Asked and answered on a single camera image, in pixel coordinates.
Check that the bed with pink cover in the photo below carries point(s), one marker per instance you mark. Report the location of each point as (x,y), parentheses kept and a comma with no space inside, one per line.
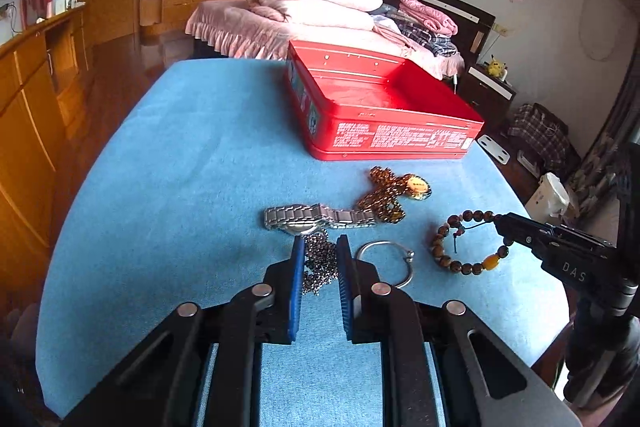
(229,28)

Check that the white appliance on floor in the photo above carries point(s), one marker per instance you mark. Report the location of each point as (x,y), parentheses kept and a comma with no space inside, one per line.
(550,201)

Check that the thin silver bangle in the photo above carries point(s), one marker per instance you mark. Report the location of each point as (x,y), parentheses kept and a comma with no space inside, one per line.
(393,261)

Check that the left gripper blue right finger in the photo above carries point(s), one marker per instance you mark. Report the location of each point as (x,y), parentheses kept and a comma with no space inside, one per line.
(344,269)

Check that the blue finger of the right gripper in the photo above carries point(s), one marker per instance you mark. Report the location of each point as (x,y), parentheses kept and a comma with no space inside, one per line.
(516,228)

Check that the white bathroom scale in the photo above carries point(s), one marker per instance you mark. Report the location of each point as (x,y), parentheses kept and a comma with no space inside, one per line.
(494,149)

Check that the folded clothes pile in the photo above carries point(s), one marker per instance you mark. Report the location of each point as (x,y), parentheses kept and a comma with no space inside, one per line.
(426,26)

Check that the plaid bag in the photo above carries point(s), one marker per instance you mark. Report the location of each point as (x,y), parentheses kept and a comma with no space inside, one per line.
(534,128)

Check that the red metal tin box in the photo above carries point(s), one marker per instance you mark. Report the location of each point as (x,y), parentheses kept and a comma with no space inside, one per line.
(355,104)

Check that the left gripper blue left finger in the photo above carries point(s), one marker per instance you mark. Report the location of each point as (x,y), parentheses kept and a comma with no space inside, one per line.
(297,261)

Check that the yellow plush toy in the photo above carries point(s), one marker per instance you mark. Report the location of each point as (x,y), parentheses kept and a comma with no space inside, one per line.
(496,69)

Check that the black bedside table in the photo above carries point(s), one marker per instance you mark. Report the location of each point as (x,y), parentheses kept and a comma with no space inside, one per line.
(490,98)

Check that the silver metal wristwatch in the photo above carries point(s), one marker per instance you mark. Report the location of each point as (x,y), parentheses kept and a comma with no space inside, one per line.
(306,219)

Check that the wooden sideboard cabinet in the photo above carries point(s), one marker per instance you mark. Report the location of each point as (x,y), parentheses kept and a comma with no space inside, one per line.
(37,68)

